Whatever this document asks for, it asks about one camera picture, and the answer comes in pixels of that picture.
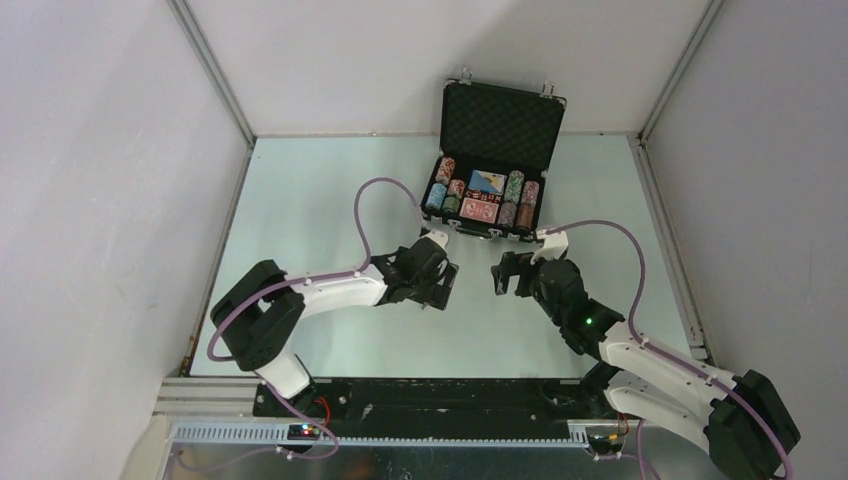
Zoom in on red white chip stack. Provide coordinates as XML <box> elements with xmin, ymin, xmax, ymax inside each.
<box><xmin>446</xmin><ymin>179</ymin><xmax>466</xmax><ymax>198</ymax></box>

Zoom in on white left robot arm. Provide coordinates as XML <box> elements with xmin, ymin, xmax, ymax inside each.
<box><xmin>207</xmin><ymin>231</ymin><xmax>458</xmax><ymax>417</ymax></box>

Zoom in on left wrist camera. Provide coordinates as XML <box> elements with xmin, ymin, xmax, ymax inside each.
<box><xmin>420</xmin><ymin>228</ymin><xmax>450</xmax><ymax>251</ymax></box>

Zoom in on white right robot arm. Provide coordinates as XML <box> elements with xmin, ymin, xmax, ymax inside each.
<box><xmin>491</xmin><ymin>252</ymin><xmax>801</xmax><ymax>479</ymax></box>

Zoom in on pink white chip stack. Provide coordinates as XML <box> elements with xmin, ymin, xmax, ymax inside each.
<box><xmin>520</xmin><ymin>181</ymin><xmax>540</xmax><ymax>205</ymax></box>

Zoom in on red dice in case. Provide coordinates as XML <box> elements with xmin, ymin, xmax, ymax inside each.
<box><xmin>465</xmin><ymin>190</ymin><xmax>503</xmax><ymax>204</ymax></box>

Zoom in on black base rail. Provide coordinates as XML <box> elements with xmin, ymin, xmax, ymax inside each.
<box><xmin>291</xmin><ymin>377</ymin><xmax>638</xmax><ymax>441</ymax></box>

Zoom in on dark green chip stack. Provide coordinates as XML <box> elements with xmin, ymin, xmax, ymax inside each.
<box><xmin>442</xmin><ymin>196</ymin><xmax>461</xmax><ymax>215</ymax></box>

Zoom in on blue card deck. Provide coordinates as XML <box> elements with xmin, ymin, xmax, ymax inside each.
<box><xmin>467</xmin><ymin>170</ymin><xmax>507</xmax><ymax>196</ymax></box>

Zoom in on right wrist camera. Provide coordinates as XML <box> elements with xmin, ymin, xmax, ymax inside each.
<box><xmin>530</xmin><ymin>229</ymin><xmax>569</xmax><ymax>265</ymax></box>

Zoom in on red white chip roll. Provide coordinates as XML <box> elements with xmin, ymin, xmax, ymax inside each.
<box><xmin>434</xmin><ymin>157</ymin><xmax>456</xmax><ymax>185</ymax></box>

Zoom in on red card deck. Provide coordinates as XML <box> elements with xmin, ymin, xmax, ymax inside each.
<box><xmin>459</xmin><ymin>198</ymin><xmax>499</xmax><ymax>224</ymax></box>

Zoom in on blue white chip stack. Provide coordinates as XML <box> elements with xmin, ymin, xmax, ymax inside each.
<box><xmin>425</xmin><ymin>182</ymin><xmax>447</xmax><ymax>211</ymax></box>

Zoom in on black aluminium poker case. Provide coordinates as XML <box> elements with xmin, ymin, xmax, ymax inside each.
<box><xmin>420</xmin><ymin>69</ymin><xmax>567</xmax><ymax>243</ymax></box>

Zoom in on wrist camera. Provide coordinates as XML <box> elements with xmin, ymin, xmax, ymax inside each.
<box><xmin>530</xmin><ymin>229</ymin><xmax>569</xmax><ymax>265</ymax></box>
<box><xmin>420</xmin><ymin>228</ymin><xmax>450</xmax><ymax>251</ymax></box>

